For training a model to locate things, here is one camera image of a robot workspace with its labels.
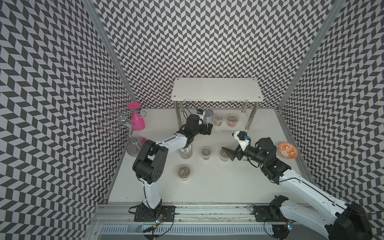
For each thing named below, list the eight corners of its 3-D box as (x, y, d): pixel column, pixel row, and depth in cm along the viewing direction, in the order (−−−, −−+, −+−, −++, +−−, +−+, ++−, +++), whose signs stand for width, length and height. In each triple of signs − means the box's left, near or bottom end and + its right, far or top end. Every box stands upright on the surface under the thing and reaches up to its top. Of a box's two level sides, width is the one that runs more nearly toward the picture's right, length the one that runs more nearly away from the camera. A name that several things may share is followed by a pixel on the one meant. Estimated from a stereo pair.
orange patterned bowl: (273, 153, 98) (278, 148, 93) (278, 144, 102) (283, 139, 97) (290, 163, 94) (295, 158, 89) (294, 153, 98) (300, 148, 93)
